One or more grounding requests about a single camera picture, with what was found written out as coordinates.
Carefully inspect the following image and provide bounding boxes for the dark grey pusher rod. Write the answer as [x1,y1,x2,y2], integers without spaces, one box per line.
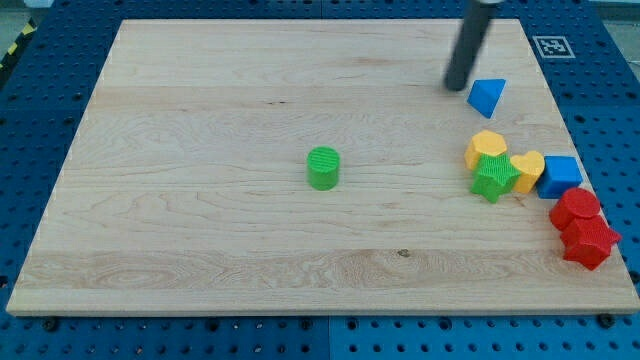
[444,0,498,92]

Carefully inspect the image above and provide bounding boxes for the blue triangle block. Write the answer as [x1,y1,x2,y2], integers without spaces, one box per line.
[467,79,506,119]

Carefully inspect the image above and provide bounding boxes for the white fiducial marker tag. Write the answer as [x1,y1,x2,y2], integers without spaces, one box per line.
[533,35,575,59]

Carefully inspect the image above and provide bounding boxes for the yellow hexagon block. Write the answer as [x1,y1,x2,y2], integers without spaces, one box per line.
[464,130,508,170]

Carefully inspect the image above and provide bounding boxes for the yellow heart block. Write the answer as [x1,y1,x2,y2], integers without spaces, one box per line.
[510,151,545,194]

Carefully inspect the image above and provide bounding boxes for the green star block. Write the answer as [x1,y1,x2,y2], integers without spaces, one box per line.
[470,154,521,203]

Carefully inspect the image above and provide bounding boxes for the blue cube block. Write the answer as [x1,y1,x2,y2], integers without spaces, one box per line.
[536,155,583,199]

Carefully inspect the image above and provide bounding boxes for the red cylinder block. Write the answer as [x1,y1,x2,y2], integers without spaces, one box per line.
[549,187,601,231]

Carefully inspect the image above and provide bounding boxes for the green cylinder block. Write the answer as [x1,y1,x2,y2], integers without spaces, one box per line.
[306,146,340,191]

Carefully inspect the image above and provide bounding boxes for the red star block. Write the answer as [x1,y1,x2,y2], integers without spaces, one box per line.
[560,216,622,271]

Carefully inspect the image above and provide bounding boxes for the black bolt right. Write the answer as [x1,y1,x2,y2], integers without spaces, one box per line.
[596,313,616,329]

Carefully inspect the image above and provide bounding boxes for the black bolt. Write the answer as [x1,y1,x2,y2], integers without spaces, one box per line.
[596,313,616,329]
[41,317,59,332]

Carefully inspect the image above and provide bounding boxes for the wooden board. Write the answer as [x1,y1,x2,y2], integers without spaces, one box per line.
[7,19,639,317]

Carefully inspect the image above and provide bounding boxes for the black bolt left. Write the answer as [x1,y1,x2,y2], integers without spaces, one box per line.
[41,317,59,332]

